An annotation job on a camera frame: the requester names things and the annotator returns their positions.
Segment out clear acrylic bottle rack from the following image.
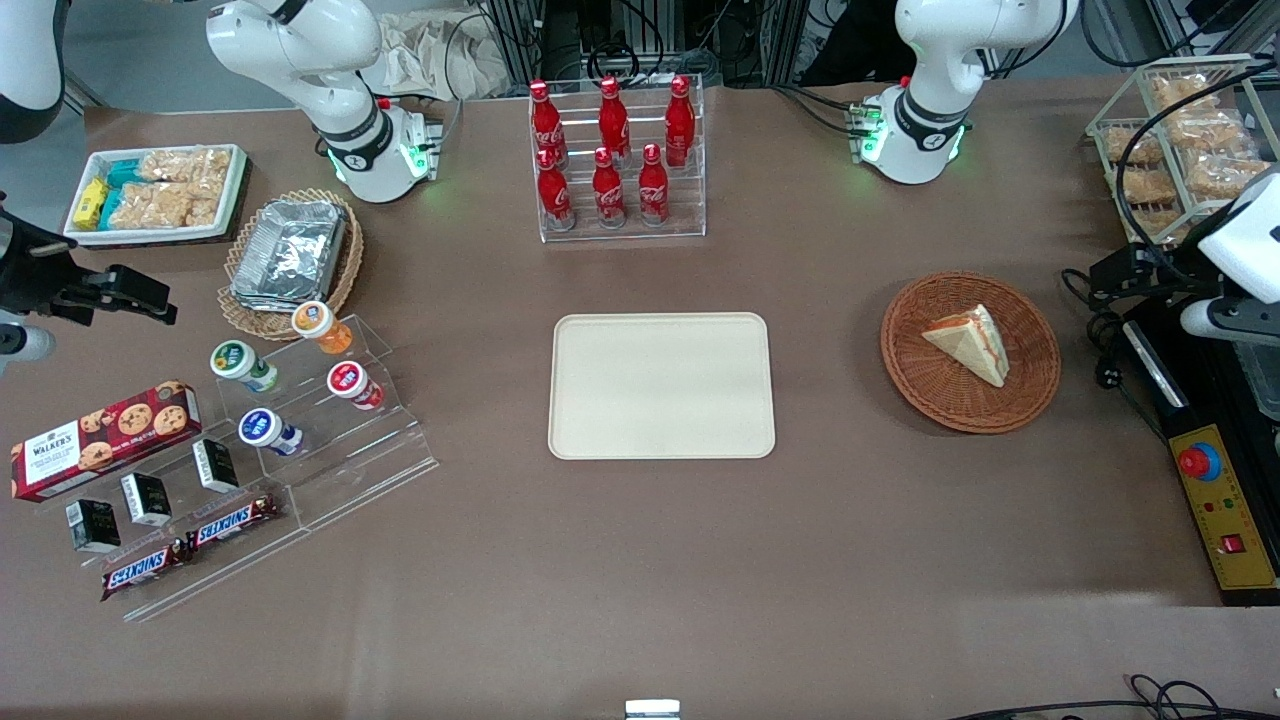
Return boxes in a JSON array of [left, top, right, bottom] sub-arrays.
[[528, 73, 708, 244]]

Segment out beige plastic tray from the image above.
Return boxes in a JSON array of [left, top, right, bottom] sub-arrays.
[[548, 312, 777, 461]]

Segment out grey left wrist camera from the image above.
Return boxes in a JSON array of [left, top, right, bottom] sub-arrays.
[[1180, 295, 1280, 347]]

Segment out small black box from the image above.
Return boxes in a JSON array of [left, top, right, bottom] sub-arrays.
[[120, 472, 173, 527], [66, 498, 122, 554], [192, 438, 240, 494]]

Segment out brown round wicker basket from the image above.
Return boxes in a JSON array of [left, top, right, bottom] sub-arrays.
[[880, 271, 1063, 435]]

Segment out black base cables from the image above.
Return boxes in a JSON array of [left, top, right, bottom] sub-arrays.
[[770, 83, 873, 137]]

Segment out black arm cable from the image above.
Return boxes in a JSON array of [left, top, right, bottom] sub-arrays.
[[1114, 58, 1280, 273]]

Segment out stack of foil containers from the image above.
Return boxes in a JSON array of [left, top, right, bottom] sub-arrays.
[[230, 199, 349, 311]]

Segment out red Walkers cookie box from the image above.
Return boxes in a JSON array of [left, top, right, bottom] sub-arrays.
[[10, 380, 203, 503]]

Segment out white wire snack rack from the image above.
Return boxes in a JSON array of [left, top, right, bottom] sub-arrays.
[[1086, 55, 1280, 247]]

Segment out rice cracker packet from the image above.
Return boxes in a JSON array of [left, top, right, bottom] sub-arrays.
[[108, 180, 223, 230], [138, 148, 233, 187]]

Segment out bagged cracker packet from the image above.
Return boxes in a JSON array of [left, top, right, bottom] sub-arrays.
[[1165, 108, 1251, 157], [1185, 155, 1273, 202], [1120, 168, 1181, 207]]

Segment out Snickers chocolate bar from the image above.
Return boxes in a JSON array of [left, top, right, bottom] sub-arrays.
[[186, 494, 283, 553], [100, 543, 191, 602]]

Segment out red lid yogurt cup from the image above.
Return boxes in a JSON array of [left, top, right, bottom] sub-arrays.
[[327, 361, 385, 411]]

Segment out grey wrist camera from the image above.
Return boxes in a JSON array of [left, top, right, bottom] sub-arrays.
[[1180, 295, 1280, 347], [0, 322, 57, 364]]

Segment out clear acrylic stepped stand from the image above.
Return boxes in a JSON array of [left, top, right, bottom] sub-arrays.
[[213, 315, 441, 532], [35, 440, 311, 623]]

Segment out yellow snack packet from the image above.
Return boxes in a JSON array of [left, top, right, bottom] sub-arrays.
[[73, 178, 110, 231]]

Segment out red cola bottle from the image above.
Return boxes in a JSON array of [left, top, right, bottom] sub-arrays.
[[638, 143, 671, 228], [664, 75, 696, 169], [597, 76, 632, 166], [536, 148, 576, 233], [528, 80, 569, 169], [591, 147, 627, 230]]

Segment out white rectangular snack tray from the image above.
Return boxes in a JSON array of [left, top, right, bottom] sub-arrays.
[[63, 144, 253, 248]]

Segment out orange lid yogurt cup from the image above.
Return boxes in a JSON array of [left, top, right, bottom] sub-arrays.
[[292, 301, 354, 356]]

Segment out beige cloth bag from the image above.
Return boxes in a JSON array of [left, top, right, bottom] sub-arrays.
[[360, 10, 511, 101]]

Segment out aluminium frame rack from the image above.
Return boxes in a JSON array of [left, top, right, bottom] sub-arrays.
[[478, 0, 801, 91]]

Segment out triangular sandwich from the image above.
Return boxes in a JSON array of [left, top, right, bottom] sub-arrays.
[[920, 304, 1011, 389]]

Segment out light woven wicker basket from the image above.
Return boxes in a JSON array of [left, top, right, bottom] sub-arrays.
[[217, 188, 365, 342]]

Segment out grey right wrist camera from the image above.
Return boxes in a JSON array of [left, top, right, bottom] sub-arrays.
[[0, 322, 57, 364]]

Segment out blue lid yogurt cup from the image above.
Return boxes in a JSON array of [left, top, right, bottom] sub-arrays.
[[238, 408, 304, 457]]

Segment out green lid yogurt cup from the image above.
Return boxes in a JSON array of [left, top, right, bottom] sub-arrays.
[[210, 340, 281, 394]]

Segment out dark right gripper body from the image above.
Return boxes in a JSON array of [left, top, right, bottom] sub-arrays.
[[0, 195, 99, 323]]

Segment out black floor cable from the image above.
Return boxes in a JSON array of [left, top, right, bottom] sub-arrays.
[[945, 675, 1280, 720]]

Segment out black countertop appliance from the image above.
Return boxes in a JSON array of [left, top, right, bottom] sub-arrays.
[[1120, 290, 1280, 608]]

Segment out black power cable with plug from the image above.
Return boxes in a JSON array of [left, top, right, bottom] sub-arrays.
[[1060, 265, 1173, 441]]

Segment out yellow emergency stop control box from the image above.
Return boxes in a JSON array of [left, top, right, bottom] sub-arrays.
[[1168, 424, 1279, 591]]

